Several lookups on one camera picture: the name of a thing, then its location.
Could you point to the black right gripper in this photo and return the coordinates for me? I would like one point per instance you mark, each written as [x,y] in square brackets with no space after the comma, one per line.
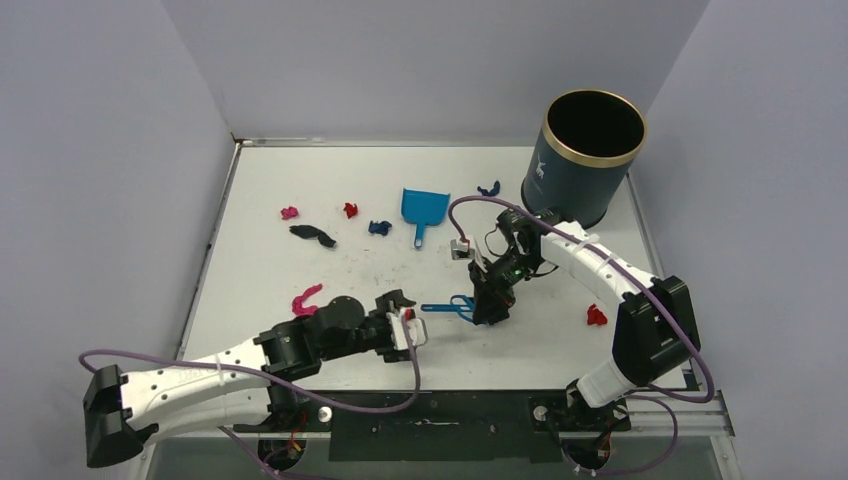
[490,287]

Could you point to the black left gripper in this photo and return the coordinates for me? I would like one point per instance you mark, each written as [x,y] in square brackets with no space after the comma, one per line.
[389,303]

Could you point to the blue hand brush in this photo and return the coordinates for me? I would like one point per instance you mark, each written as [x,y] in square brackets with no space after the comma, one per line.
[461,305]

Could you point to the blue plastic dustpan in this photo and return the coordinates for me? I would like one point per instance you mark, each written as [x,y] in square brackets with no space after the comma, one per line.
[423,209]

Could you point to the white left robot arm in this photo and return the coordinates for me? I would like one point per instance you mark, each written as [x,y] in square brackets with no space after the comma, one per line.
[252,383]

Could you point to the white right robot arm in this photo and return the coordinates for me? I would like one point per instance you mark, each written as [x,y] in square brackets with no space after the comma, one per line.
[655,330]

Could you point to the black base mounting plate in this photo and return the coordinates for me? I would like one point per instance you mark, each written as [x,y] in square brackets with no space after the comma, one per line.
[456,426]

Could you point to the dark blue paper scrap top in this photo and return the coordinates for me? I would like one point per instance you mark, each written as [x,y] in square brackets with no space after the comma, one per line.
[493,191]

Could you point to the dark blue paper scrap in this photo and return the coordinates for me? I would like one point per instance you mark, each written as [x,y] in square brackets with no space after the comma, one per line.
[493,191]
[381,228]

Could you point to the large pink paper scrap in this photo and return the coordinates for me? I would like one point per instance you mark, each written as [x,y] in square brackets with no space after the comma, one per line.
[299,304]

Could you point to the red paper scrap right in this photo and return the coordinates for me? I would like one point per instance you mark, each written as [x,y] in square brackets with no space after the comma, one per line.
[595,316]

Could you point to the red paper scrap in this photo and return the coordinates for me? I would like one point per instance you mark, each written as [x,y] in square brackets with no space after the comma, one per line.
[595,316]
[351,210]

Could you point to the dark blue paper scrap centre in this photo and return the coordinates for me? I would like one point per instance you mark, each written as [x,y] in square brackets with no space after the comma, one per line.
[381,228]

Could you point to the red paper scrap left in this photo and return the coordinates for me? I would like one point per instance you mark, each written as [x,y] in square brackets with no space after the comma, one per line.
[351,210]

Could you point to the black paper scrap left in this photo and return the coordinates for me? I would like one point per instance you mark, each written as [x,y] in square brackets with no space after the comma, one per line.
[309,232]

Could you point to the small pink paper scrap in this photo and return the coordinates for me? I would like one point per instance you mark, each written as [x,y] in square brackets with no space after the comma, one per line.
[289,213]

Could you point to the dark blue gold-rimmed bin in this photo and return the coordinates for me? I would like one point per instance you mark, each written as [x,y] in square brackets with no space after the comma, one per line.
[587,142]

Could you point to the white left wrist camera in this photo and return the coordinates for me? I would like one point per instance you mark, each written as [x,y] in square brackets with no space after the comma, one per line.
[407,329]

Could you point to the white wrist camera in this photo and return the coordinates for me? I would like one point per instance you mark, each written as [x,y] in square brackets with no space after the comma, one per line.
[407,329]
[462,248]

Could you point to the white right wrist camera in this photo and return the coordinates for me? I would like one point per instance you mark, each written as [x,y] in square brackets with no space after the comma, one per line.
[462,248]

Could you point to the aluminium rail frame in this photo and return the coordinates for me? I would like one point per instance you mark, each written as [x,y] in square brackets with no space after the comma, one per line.
[648,419]

